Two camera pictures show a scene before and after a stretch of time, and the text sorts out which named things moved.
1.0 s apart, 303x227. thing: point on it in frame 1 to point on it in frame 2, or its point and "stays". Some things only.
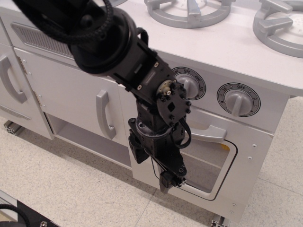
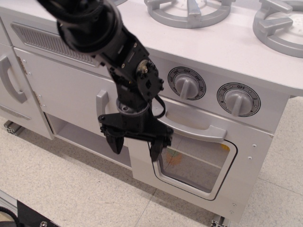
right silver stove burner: x=263 y=27 stays
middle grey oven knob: x=193 y=82 stays
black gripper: x=163 y=143 to x=144 y=126
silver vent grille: x=33 y=37 stays
